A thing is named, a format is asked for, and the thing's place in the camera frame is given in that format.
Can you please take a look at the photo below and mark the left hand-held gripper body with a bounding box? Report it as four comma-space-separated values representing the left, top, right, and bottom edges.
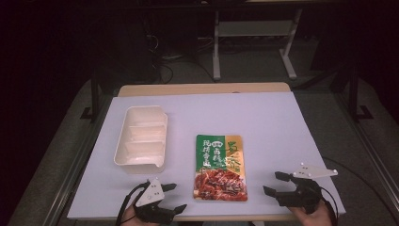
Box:
134, 177, 177, 226

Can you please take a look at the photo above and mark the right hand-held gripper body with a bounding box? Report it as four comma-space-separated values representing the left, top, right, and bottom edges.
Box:
276, 162, 340, 215

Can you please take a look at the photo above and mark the white compartment tray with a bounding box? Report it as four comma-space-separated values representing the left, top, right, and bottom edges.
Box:
113, 105, 169, 175

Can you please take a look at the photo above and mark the green and red snack packet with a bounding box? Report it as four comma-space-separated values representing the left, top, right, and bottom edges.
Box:
193, 134, 249, 202

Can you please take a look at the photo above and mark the person's right hand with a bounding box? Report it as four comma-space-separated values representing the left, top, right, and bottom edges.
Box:
288, 201, 335, 226

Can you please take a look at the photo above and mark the person's left hand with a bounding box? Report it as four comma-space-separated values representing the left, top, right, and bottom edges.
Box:
120, 205, 160, 226

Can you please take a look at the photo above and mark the white table mat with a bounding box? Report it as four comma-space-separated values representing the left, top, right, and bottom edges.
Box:
66, 91, 346, 221

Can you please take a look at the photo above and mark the black metal stand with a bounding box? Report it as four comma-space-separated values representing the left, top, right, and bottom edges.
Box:
331, 60, 375, 124
79, 70, 102, 124

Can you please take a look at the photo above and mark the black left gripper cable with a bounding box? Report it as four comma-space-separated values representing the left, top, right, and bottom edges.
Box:
115, 181, 151, 226

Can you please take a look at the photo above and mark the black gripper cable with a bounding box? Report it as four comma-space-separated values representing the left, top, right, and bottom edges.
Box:
115, 181, 151, 226
319, 186, 341, 226

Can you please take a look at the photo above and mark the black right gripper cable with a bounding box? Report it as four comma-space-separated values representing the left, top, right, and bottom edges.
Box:
319, 186, 341, 226

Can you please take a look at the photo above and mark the black floor cable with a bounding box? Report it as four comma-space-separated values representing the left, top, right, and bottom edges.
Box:
322, 155, 399, 222

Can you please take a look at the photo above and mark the bundle of dark floor cables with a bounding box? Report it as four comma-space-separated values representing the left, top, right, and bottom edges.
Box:
144, 32, 215, 85

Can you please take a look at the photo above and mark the white metal table frame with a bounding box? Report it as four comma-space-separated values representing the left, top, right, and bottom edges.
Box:
212, 8, 304, 82

